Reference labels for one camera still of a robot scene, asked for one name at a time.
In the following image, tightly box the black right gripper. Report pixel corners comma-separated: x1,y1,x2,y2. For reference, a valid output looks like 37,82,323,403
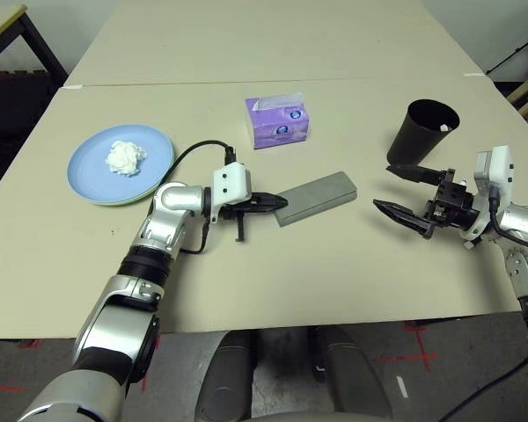
372,163,481,241

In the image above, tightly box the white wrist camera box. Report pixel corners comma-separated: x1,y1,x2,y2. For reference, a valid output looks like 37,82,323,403
460,144,515,248
210,161,253,223

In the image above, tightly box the dark grey robot left leg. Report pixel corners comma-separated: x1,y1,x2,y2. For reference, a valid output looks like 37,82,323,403
195,331,259,422

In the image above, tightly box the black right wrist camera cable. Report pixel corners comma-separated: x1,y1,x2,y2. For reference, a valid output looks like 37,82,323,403
488,184,528,255

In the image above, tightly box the grey glasses case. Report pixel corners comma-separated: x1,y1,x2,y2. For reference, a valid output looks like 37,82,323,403
275,171,359,229

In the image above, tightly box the side table with black frame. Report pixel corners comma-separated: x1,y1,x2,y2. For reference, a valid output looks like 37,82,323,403
0,3,70,89

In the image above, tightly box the blue plastic plate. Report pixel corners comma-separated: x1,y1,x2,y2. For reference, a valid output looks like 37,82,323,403
67,124,176,207

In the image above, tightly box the long black hanging cable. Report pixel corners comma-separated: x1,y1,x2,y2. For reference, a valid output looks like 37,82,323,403
439,358,528,422

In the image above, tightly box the black foam floor mat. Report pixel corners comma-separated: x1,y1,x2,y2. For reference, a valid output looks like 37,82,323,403
0,68,65,203

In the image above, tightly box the black left wrist camera cable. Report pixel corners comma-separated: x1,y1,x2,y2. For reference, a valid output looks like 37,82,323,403
169,140,238,256

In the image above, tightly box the green plastic plate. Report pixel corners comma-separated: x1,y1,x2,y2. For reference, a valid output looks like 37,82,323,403
87,140,178,208

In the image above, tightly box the white tissue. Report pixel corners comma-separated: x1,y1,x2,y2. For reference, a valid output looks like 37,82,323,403
105,140,149,178

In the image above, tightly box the dark grey robot right leg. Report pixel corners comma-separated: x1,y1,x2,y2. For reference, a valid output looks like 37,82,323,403
307,325,392,422

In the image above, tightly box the purple tissue pack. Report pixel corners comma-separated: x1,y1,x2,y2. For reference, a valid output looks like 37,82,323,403
245,91,312,151

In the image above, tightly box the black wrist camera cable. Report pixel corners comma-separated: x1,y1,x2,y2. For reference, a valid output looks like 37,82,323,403
488,184,528,255
169,140,238,256

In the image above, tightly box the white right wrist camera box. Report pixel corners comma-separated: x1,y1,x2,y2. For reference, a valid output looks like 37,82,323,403
460,144,515,248

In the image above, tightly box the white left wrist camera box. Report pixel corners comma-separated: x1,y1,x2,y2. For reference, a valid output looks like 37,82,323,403
210,161,253,223

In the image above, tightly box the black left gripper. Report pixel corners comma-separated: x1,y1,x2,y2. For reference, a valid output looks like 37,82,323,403
219,192,289,244

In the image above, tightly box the dark grey robot leg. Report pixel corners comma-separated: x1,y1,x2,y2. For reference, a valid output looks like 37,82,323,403
195,331,259,422
307,325,392,422

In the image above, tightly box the light grey robot torso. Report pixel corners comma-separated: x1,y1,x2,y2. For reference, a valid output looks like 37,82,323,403
246,411,379,422

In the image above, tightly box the black plastic cup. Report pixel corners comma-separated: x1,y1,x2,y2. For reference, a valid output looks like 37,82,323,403
385,98,461,164

